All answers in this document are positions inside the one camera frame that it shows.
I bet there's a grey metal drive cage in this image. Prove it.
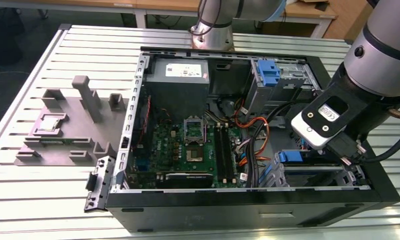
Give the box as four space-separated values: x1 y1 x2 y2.
245 58 323 116

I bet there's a blue drive carrier latch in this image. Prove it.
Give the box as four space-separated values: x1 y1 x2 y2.
257 59 281 87

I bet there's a wooden cabinet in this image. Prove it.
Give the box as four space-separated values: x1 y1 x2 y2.
324 0 375 42

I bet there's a black RAM slot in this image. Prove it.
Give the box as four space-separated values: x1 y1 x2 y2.
222 121 238 185
213 121 229 185

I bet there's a metal socket cover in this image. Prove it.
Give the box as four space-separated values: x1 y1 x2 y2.
182 115 208 146

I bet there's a CPU socket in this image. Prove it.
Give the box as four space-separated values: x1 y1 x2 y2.
185 144 208 163

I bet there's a grey power supply unit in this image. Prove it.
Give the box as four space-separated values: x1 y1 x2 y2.
142 59 210 121

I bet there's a black PC case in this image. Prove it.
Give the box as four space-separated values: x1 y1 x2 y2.
104 46 400 232

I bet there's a black graphics card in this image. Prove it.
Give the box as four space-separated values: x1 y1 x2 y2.
154 171 214 190

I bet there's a green motherboard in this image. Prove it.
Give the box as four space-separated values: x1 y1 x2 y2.
125 119 250 190

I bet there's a grey parts rack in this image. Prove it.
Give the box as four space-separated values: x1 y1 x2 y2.
14 74 132 167

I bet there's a green RAM stick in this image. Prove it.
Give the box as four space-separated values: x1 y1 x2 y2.
41 138 74 146

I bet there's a silver CPU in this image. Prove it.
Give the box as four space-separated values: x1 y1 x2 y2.
38 117 60 131

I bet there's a black office chair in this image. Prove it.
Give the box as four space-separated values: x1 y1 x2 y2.
0 7 26 66

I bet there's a black camera cable connector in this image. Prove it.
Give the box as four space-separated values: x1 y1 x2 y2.
324 123 400 167

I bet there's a blue data wire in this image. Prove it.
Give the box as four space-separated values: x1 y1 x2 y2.
297 136 313 151

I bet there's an orange wire bundle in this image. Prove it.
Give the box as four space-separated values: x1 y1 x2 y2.
234 116 272 167

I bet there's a black cable bundle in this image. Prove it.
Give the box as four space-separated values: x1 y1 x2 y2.
245 98 313 188

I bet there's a wooden desk white frame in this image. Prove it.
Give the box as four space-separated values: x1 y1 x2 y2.
29 0 340 38

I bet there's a hanging black robot cable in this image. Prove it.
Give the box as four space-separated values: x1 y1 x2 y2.
188 0 222 36

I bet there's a thin red wire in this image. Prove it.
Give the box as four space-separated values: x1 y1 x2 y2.
137 96 153 148

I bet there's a grey card retention bracket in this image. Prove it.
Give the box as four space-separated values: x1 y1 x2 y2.
84 154 117 213

